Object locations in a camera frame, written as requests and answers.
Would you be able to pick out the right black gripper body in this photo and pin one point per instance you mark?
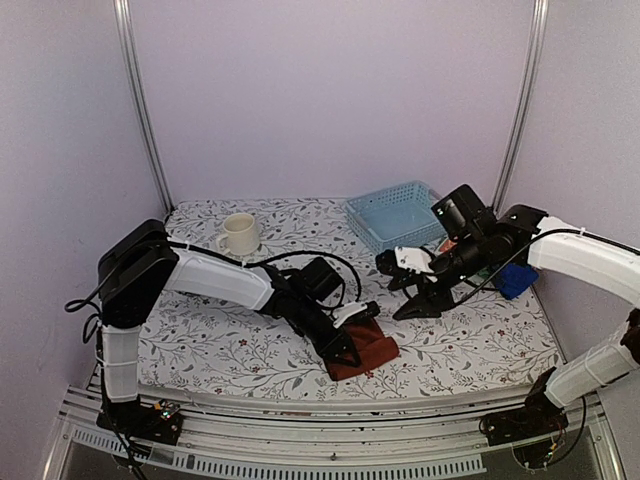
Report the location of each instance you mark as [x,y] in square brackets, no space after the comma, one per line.
[472,256]

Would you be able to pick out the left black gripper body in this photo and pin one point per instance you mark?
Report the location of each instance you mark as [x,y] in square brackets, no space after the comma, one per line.
[303,322]

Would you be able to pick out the brown towel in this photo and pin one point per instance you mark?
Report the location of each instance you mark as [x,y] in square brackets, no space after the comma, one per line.
[373,346]

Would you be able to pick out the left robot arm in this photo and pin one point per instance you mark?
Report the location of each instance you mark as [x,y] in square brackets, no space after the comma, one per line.
[147,262]

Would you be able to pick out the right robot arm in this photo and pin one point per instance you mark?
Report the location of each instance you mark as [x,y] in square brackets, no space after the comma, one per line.
[525,236]

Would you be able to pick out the orange patterned towel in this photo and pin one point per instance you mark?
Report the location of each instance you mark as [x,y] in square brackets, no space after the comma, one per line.
[446,245]

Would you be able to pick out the blue towel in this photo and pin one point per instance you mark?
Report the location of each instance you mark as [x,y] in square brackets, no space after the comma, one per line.
[514,279]

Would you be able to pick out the floral table mat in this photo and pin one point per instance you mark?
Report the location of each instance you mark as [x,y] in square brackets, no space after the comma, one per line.
[206,346]

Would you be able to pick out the light blue plastic basket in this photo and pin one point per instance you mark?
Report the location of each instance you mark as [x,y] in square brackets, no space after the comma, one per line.
[398,216]

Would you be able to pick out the cream ceramic mug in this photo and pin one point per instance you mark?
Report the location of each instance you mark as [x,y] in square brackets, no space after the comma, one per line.
[239,236]

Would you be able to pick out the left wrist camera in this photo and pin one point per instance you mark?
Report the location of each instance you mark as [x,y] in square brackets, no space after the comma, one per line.
[354,311]

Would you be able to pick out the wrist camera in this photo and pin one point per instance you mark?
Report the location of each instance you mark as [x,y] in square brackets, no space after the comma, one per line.
[354,311]
[405,260]

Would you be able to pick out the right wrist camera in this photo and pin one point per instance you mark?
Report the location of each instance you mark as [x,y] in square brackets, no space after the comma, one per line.
[405,260]

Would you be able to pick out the front aluminium rail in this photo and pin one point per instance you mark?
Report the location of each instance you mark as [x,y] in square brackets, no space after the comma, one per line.
[243,438]

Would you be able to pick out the right aluminium frame post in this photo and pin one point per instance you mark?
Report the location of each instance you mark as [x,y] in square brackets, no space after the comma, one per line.
[533,56]

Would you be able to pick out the aluminium frame post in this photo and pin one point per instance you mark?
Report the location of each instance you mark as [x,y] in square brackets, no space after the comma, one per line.
[533,56]
[124,25]

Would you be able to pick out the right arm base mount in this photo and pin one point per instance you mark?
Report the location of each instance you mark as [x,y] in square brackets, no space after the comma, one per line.
[538,416]

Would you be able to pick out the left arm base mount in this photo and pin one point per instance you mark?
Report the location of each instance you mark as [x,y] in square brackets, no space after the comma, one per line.
[160,423]

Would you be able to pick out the left aluminium frame post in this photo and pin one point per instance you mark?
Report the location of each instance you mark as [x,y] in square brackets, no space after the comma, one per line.
[124,25]

